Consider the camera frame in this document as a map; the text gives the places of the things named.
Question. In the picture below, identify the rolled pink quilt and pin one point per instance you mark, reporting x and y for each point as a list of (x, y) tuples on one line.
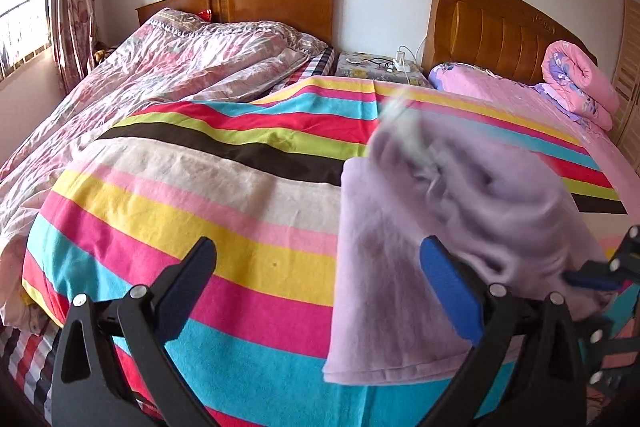
[(580, 77)]

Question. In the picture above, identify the striped colourful blanket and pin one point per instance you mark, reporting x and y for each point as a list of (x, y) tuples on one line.
[(200, 187)]

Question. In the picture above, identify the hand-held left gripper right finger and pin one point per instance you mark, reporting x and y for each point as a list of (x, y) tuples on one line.
[(450, 292)]

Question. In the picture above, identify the lavender towel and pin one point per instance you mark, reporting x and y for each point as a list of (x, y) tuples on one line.
[(390, 257)]

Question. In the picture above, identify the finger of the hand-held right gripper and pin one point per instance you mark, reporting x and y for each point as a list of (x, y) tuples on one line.
[(595, 279), (607, 357)]

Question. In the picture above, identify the floral pink quilt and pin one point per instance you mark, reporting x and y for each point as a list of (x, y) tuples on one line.
[(165, 57)]

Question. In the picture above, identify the plain wooden headboard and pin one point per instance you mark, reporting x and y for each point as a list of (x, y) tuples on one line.
[(275, 2)]

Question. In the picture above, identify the nightstand with floral cloth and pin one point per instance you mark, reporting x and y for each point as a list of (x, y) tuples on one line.
[(360, 66)]

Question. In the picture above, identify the light wooden wardrobe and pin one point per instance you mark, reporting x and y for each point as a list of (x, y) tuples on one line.
[(627, 72)]

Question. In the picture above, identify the black eyeglasses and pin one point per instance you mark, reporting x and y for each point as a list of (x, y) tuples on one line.
[(384, 66)]

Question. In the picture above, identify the pink bedsheet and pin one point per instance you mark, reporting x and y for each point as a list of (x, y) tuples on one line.
[(500, 97)]

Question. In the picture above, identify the white power strip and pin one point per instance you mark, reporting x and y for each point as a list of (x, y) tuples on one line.
[(401, 64)]

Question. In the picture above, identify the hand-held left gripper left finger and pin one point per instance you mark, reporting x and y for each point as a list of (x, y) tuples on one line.
[(187, 292)]

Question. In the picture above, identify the window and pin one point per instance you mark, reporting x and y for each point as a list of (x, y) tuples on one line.
[(27, 7)]

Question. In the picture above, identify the purple pillow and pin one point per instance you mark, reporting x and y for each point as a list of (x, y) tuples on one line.
[(555, 99)]

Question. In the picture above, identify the small red ornament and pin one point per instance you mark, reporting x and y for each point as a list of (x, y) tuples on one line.
[(204, 14)]

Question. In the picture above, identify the carved wooden headboard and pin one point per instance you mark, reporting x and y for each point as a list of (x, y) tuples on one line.
[(490, 27)]

